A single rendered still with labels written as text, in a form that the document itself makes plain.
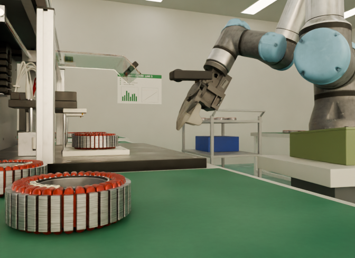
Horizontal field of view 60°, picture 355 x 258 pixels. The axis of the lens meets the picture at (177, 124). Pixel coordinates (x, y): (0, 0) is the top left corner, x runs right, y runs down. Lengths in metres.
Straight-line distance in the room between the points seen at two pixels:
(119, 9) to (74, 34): 1.02
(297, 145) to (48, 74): 0.68
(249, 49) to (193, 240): 0.69
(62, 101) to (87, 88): 5.41
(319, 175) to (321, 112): 0.21
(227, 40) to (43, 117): 0.54
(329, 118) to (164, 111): 5.62
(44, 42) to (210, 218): 0.45
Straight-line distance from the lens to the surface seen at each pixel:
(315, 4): 0.84
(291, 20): 1.00
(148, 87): 6.34
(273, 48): 0.85
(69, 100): 0.78
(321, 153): 0.87
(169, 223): 0.29
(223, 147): 3.63
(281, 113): 7.70
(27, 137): 0.77
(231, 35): 0.91
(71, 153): 0.73
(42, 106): 0.60
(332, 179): 0.73
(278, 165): 0.89
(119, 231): 0.27
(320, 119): 0.89
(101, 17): 6.50
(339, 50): 0.77
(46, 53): 0.63
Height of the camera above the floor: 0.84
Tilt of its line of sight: level
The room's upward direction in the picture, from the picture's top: straight up
